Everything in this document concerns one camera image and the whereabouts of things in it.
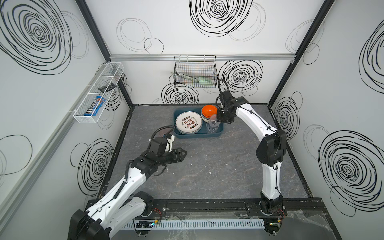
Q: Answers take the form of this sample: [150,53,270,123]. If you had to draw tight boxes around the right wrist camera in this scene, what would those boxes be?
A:
[219,91,234,106]

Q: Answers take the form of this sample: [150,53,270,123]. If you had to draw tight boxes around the clear glass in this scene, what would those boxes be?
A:
[208,114,220,128]
[206,123,219,134]

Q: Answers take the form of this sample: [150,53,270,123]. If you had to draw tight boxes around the black front rail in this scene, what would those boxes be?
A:
[86,197,326,218]

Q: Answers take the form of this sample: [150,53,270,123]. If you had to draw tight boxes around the metal tongs in basket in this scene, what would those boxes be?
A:
[171,72,200,83]

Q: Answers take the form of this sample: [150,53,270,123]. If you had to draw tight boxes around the teal plastic bin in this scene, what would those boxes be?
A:
[173,106,225,139]

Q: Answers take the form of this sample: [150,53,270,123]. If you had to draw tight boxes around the orange bowl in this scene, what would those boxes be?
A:
[201,105,218,119]

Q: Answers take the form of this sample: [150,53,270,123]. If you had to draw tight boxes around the black remote in basket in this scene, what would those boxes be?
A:
[98,83,116,94]

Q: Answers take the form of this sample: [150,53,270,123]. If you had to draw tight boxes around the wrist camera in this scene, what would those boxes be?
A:
[149,134,175,155]
[219,91,234,106]

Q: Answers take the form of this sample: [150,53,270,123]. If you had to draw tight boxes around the green item in basket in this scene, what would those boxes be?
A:
[199,76,215,87]

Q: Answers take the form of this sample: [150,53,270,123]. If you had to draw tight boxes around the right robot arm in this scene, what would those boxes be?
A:
[216,94,287,216]

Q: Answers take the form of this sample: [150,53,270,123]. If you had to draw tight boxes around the white slotted cable duct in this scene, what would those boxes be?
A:
[122,219,265,231]

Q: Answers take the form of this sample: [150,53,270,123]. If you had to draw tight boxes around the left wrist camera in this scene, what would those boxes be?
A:
[149,134,175,155]

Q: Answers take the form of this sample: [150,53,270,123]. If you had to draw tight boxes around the blue candy packet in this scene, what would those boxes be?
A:
[84,96,106,117]

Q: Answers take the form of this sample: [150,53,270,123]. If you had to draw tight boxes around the black wire basket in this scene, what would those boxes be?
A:
[172,55,219,88]

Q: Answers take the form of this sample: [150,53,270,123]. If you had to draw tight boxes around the white wire shelf basket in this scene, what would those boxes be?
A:
[74,62,124,124]

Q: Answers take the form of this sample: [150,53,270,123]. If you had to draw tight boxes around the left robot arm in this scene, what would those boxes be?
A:
[68,148,187,240]

